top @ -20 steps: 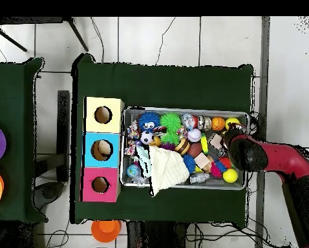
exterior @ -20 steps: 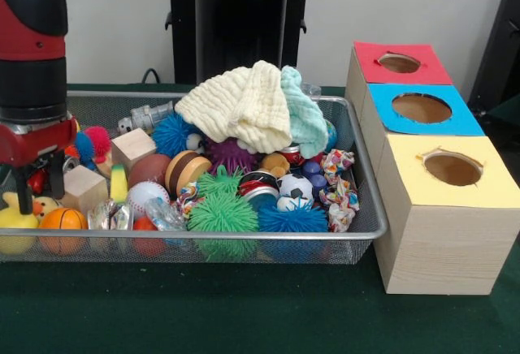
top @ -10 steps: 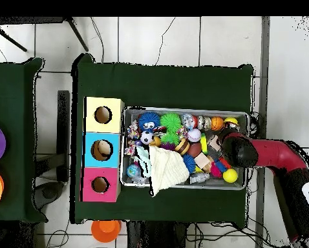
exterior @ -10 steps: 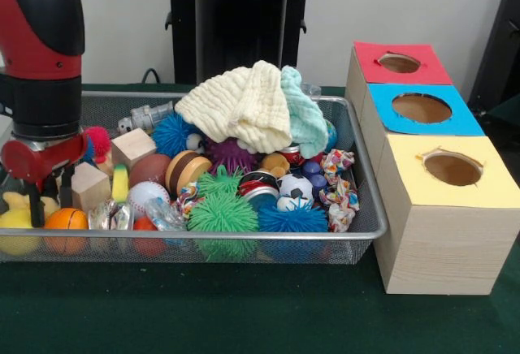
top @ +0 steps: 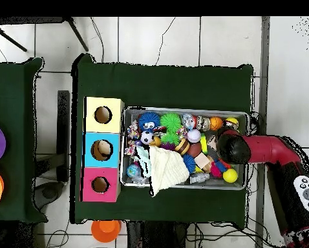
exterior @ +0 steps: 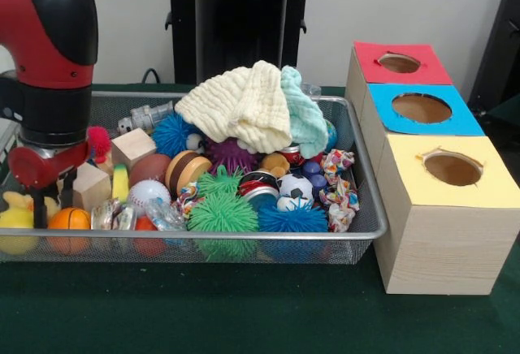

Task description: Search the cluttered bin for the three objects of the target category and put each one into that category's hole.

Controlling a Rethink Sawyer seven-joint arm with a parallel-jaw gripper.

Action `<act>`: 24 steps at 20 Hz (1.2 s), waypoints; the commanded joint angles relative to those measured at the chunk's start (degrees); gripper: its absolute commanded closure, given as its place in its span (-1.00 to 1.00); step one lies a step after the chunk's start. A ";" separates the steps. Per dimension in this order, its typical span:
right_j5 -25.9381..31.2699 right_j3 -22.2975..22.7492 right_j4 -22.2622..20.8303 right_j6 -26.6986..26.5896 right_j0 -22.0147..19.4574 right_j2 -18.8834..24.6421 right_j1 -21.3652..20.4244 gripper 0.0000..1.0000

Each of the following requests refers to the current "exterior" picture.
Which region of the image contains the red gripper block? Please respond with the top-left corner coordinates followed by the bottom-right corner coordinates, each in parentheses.
top-left (7, 141), bottom-right (93, 230)

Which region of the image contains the yellow duck plush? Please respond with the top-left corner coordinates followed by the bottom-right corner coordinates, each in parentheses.
top-left (2, 191), bottom-right (61, 225)

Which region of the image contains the cream white waffle cloth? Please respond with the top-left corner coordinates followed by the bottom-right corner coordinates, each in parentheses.
top-left (174, 60), bottom-right (293, 154)

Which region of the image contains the light blue cloth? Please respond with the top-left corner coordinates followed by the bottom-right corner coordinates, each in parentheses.
top-left (279, 64), bottom-right (329, 159)

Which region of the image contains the wooden box with three holes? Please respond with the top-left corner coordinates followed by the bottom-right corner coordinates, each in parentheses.
top-left (344, 41), bottom-right (520, 296)

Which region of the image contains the small orange basketball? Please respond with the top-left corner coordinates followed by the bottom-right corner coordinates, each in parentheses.
top-left (47, 206), bottom-right (91, 254)

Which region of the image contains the yellow foam ball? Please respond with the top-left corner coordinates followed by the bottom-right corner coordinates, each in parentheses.
top-left (0, 207), bottom-right (36, 254)

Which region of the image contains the plain wooden cube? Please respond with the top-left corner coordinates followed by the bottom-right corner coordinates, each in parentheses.
top-left (110, 127), bottom-right (158, 171)

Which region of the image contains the toy hamburger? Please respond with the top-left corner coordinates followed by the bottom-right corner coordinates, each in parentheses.
top-left (164, 149), bottom-right (213, 195)

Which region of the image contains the large green spiky ball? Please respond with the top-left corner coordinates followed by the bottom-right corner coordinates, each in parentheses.
top-left (187, 191), bottom-right (261, 261)

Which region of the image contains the blue spiky ball with eyes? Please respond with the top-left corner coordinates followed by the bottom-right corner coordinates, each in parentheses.
top-left (256, 199), bottom-right (329, 260)

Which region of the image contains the small soccer ball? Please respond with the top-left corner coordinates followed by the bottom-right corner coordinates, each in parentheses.
top-left (276, 172), bottom-right (314, 211)

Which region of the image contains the dark green side tablecloth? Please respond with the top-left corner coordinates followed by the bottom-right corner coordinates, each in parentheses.
top-left (466, 94), bottom-right (520, 168)

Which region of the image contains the black upright panel stand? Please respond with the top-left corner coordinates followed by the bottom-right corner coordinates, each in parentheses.
top-left (466, 0), bottom-right (520, 107)

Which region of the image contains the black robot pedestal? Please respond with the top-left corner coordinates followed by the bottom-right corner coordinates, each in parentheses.
top-left (156, 0), bottom-right (328, 87)

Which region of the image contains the shallow wire mesh bin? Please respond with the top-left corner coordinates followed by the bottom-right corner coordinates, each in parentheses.
top-left (0, 88), bottom-right (389, 266)

